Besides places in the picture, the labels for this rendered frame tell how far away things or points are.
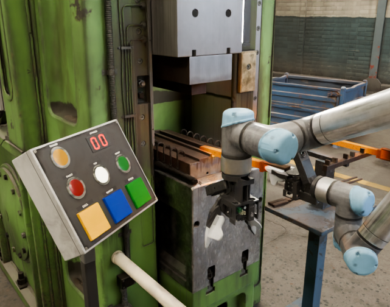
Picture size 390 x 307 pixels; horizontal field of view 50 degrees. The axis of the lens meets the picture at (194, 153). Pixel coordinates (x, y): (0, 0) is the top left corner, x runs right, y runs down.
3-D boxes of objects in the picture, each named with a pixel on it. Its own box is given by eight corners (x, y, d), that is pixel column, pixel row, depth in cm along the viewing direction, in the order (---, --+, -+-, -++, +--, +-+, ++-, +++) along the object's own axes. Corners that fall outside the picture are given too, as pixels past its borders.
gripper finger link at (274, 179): (259, 182, 140) (282, 190, 133) (259, 165, 138) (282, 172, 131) (265, 179, 142) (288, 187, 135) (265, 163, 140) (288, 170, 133)
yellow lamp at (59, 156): (72, 165, 105) (70, 148, 104) (54, 169, 102) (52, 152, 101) (67, 162, 107) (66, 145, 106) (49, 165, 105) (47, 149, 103)
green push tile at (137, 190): (152, 198, 125) (140, 176, 125) (138, 208, 119) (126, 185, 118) (147, 200, 126) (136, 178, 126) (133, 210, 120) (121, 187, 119)
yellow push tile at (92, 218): (112, 227, 108) (98, 202, 108) (93, 240, 102) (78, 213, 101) (107, 229, 109) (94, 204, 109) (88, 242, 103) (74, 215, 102)
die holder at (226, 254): (260, 260, 186) (264, 165, 172) (192, 294, 163) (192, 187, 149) (182, 215, 227) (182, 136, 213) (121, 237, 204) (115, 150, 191)
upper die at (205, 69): (231, 79, 156) (232, 53, 153) (189, 84, 145) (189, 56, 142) (166, 69, 187) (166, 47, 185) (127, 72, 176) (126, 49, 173)
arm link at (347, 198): (359, 224, 113) (362, 195, 110) (324, 211, 121) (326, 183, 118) (375, 215, 117) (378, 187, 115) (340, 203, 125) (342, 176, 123)
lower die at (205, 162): (229, 169, 168) (229, 148, 165) (190, 180, 156) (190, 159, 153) (168, 145, 199) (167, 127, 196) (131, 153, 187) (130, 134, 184)
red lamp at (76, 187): (88, 195, 106) (87, 179, 104) (70, 200, 103) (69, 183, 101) (83, 191, 108) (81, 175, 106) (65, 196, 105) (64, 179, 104)
